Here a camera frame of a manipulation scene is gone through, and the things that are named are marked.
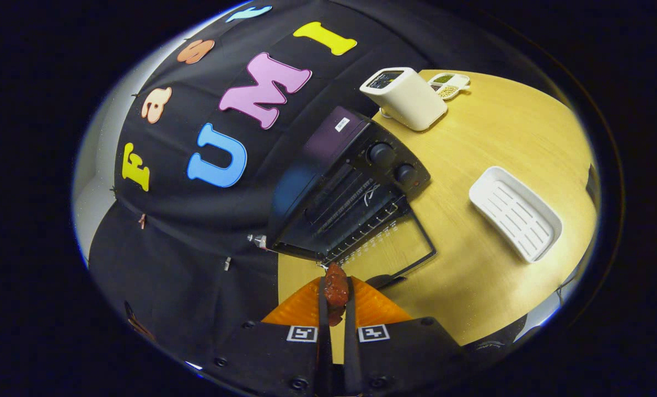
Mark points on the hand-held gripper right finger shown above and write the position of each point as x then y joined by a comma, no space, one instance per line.
350,342

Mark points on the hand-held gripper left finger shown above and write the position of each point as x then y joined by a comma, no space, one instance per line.
324,336

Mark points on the brown meat strip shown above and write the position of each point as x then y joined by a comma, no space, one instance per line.
335,292

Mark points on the black toaster oven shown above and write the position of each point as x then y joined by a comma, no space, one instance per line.
328,143

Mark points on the white bread toaster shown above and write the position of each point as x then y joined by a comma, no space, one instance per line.
405,102

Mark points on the white ribbed tray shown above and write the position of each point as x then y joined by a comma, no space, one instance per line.
513,212

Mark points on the red cloth clip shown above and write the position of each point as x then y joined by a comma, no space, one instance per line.
142,220

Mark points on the white divided dish with beans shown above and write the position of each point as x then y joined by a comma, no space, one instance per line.
451,87

